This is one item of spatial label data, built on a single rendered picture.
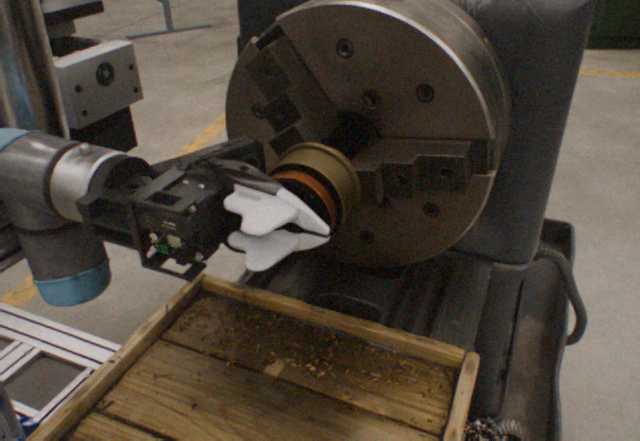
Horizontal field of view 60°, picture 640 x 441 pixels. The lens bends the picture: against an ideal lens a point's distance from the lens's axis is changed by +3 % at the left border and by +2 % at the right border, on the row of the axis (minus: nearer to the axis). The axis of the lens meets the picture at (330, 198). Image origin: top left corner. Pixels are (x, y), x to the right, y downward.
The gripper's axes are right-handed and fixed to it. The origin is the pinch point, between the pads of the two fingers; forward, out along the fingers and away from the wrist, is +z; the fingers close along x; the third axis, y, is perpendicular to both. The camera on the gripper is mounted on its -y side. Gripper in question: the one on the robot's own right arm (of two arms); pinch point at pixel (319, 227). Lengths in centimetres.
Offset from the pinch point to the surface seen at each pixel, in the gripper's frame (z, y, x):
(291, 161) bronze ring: -4.4, -3.6, 3.8
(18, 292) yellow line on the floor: -150, -61, -108
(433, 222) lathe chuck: 6.8, -15.1, -6.9
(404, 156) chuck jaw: 4.2, -10.5, 2.8
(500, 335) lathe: 15.8, -31.0, -35.1
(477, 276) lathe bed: 11.4, -26.7, -21.8
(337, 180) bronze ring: -0.1, -4.2, 2.5
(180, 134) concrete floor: -184, -198, -108
